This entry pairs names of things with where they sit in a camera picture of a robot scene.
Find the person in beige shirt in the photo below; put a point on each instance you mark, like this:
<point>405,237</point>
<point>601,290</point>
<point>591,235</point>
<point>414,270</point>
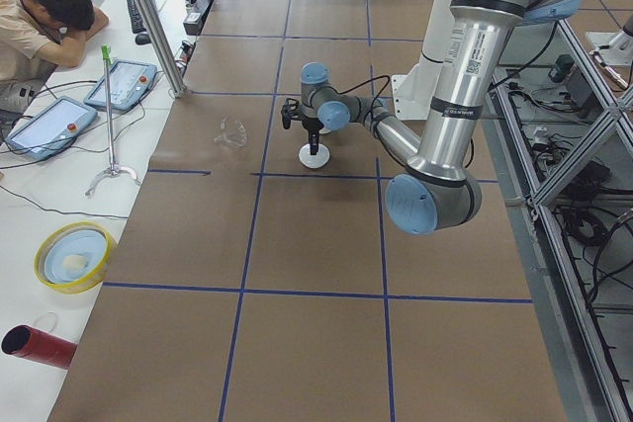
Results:
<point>37,36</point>

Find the metal reacher grabber green handle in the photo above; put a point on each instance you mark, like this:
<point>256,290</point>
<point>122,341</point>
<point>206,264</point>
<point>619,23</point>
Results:
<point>114,169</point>

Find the black computer mouse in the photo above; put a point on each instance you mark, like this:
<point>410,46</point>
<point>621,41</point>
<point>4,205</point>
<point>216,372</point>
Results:
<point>142,39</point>

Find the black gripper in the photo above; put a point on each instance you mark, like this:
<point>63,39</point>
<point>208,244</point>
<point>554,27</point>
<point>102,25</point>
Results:
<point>312,126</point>

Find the blue teach pendant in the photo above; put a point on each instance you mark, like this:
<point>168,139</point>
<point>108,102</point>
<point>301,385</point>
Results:
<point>129,81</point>
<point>52,130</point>

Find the red cardboard tube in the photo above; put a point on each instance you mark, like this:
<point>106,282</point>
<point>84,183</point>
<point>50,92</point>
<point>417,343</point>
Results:
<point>35,345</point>

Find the aluminium frame post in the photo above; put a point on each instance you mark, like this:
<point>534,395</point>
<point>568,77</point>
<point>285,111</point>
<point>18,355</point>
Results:
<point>161,46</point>

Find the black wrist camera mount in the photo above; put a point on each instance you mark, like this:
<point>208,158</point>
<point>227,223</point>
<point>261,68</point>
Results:
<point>290,112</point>

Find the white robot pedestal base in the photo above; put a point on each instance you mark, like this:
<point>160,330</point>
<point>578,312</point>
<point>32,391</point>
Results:
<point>412,93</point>

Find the near blue teach pendant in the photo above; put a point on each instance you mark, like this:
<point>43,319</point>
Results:
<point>52,130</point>

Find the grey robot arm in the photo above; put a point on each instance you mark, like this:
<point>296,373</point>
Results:
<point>435,191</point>

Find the yellow tape roll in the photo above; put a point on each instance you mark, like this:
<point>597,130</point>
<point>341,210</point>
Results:
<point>74,259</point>

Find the black keyboard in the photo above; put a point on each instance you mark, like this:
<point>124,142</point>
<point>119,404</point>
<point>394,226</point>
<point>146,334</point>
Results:
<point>136,20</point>

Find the far blue teach pendant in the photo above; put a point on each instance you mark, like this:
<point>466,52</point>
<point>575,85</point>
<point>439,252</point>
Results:
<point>129,81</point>

